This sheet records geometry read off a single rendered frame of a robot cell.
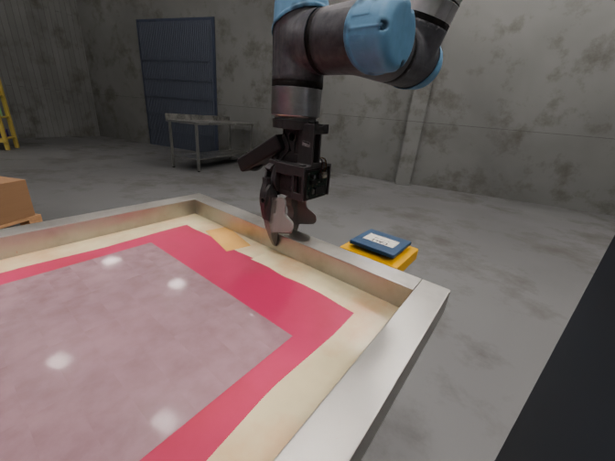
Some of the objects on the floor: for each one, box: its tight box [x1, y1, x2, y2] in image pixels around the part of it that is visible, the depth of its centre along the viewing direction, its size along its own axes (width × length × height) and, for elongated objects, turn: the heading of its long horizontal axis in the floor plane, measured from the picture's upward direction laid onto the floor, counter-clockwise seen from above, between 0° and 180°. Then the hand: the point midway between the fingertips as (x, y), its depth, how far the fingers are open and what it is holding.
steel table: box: [165, 113, 254, 172], centre depth 635 cm, size 75×198×102 cm, turn 146°
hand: (281, 233), depth 53 cm, fingers closed on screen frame, 4 cm apart
